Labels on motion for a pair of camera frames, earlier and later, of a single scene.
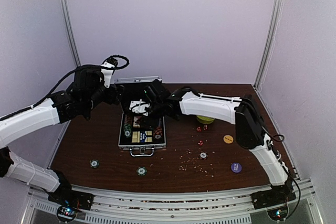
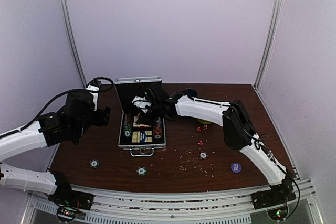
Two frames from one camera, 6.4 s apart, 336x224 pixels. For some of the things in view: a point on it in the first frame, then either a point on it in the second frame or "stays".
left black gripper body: (96, 98) to (102, 119)
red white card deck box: (137, 120) stays
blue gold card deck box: (145, 136) stays
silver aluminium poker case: (142, 134) stays
